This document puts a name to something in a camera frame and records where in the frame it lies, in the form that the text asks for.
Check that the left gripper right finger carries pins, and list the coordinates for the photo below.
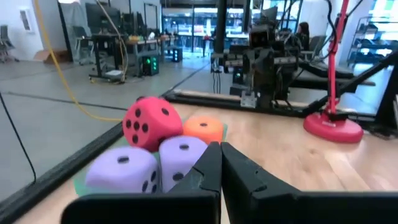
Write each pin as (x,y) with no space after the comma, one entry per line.
(264,205)

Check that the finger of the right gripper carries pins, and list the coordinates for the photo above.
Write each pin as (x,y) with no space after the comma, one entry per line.
(264,84)
(248,87)

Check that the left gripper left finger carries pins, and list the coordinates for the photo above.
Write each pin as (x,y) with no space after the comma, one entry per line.
(186,208)

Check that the purple foam die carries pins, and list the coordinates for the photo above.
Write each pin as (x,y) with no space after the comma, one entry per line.
(174,158)
(118,177)

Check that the orange foam die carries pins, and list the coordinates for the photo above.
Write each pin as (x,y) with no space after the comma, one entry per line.
(199,133)

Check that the red foam die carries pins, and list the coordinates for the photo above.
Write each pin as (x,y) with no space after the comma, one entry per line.
(155,130)

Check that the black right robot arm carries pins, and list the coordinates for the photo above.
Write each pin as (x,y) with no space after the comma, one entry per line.
(284,90)

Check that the black box with green light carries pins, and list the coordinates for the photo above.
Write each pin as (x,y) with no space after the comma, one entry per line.
(237,81)

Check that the person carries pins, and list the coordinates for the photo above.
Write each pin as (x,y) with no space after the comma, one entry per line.
(303,37)

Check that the black pillar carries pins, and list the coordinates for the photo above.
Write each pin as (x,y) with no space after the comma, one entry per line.
(221,25)

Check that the red desk lamp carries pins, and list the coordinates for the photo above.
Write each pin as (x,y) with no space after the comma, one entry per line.
(332,130)

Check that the metal shelf rack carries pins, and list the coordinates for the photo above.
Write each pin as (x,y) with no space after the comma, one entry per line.
(365,57)

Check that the black computer with green lights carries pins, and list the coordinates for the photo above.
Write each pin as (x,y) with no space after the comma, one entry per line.
(150,65)

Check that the teal translucent plastic bin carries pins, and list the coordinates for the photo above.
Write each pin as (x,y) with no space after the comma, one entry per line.
(79,186)

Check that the black desk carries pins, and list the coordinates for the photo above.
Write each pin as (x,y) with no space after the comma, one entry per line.
(98,59)

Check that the black monitor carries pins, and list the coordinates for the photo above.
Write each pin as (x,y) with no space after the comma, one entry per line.
(102,18)

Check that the brown cardboard box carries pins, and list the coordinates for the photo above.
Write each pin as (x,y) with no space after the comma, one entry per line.
(49,56)

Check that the grey chair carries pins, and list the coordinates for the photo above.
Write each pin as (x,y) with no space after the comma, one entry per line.
(6,40)

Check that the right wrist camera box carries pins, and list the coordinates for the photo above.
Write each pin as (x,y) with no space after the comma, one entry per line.
(259,36)

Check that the black aluminium table frame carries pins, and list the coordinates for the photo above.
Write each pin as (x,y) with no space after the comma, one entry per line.
(62,171)

